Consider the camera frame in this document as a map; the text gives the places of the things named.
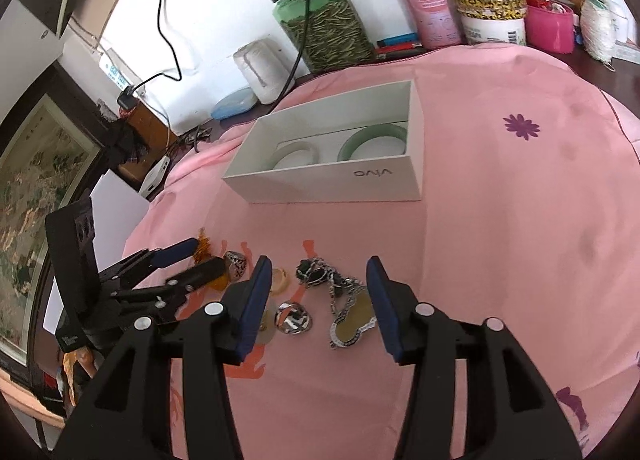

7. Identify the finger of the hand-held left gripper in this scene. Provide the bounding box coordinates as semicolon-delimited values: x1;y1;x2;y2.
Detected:
110;257;228;322
97;238;201;287

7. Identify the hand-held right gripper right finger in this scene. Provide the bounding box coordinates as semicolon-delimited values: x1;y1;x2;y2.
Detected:
366;256;586;460

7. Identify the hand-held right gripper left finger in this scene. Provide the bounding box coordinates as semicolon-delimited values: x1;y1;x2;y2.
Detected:
52;255;275;460

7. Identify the carved amber pendant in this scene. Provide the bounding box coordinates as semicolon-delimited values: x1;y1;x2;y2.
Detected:
192;227;232;293

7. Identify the pale round jade disc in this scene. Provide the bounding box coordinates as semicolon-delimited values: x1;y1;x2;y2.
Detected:
257;310;281;346

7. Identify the patterned silver ring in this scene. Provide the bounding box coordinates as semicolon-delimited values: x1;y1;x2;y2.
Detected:
223;250;251;283

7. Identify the silver and black ring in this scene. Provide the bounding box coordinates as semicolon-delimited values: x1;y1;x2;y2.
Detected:
274;301;313;336

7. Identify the silver chain necklace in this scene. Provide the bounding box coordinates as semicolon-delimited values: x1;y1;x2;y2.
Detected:
295;256;368;321

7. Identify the white cardboard box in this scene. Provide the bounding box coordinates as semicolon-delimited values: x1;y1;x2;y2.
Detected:
221;80;425;203

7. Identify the person's left hand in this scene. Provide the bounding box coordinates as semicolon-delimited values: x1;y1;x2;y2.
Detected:
60;346;103;408

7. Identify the white card sheet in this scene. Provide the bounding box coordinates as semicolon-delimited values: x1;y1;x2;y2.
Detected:
92;172;151;266

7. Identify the white router box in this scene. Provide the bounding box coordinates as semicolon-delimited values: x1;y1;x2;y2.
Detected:
139;156;171;198

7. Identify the framed landscape painting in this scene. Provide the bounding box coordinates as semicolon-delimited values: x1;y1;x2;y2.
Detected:
0;62;108;391

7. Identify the pile of metal clips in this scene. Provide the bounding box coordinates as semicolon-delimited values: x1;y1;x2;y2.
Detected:
177;125;216;151

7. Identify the brown wooden box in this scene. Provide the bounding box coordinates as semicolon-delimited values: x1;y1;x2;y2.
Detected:
117;102;176;181

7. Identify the pink flowered cloth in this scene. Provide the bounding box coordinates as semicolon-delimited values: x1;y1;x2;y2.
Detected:
122;42;640;460

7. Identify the pale green bangle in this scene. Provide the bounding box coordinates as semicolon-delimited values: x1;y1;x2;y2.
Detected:
272;142;320;171

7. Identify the blue plastic case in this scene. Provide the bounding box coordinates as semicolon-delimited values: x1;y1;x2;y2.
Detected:
210;88;257;121

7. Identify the green jade bangle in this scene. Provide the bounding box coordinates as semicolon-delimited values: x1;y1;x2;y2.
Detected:
336;124;407;162

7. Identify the white power strip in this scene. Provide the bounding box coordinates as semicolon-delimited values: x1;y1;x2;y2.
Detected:
97;37;146;96

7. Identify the white tissue roll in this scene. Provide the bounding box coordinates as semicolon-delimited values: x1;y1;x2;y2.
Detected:
232;37;296;105

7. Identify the green glass jar of seeds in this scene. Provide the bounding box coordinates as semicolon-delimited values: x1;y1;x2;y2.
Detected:
268;0;376;73

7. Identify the pink canister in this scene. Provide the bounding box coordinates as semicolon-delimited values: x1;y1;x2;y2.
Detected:
397;0;463;51

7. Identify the white plastic tub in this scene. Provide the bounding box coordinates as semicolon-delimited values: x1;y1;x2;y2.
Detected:
459;10;528;47

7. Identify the yellow patterned tin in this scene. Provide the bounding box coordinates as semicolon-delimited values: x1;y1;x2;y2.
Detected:
452;0;528;21

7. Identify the pink plastic basket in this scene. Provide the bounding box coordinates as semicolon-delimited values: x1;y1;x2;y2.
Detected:
525;0;576;55

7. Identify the white twine ball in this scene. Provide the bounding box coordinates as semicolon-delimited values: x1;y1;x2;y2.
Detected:
580;0;618;63

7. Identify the small white carton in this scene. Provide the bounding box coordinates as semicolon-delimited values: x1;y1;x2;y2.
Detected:
612;40;640;63

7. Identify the white cream jar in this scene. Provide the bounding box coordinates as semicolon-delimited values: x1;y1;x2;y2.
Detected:
607;0;633;43

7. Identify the black charger cable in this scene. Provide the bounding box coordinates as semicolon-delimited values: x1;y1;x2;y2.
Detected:
102;0;183;91

